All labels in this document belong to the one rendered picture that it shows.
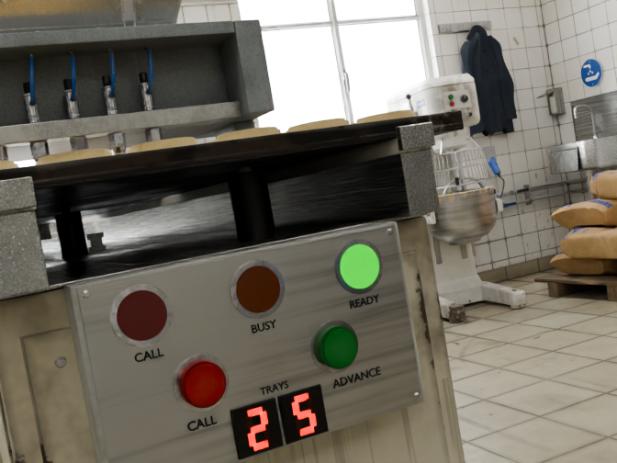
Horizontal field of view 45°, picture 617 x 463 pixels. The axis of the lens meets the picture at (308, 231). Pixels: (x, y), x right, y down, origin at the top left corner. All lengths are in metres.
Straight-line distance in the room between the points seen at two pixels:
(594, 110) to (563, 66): 0.44
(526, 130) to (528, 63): 0.50
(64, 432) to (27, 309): 0.08
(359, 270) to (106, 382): 0.19
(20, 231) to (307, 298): 0.19
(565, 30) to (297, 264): 5.45
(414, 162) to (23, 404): 0.32
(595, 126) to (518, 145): 0.54
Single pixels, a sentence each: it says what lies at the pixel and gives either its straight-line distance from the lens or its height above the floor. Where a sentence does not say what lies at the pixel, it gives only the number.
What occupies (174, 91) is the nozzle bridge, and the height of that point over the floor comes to 1.08.
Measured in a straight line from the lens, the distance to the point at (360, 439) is 0.60.
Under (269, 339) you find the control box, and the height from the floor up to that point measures 0.78.
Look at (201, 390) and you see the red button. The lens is 0.50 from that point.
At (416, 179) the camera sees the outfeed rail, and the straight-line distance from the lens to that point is 0.57.
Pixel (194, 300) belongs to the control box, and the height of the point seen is 0.81.
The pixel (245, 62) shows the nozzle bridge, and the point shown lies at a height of 1.11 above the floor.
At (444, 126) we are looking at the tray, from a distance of 0.60.
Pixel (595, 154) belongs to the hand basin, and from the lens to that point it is 5.35.
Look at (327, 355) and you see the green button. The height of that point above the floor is 0.76.
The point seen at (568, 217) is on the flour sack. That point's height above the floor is 0.47.
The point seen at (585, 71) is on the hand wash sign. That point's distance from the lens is 5.77.
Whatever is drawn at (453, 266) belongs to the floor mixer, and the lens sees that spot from 4.73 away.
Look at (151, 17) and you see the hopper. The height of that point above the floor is 1.21.
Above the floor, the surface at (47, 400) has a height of 0.77.
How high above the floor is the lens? 0.87
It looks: 3 degrees down
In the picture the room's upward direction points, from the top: 10 degrees counter-clockwise
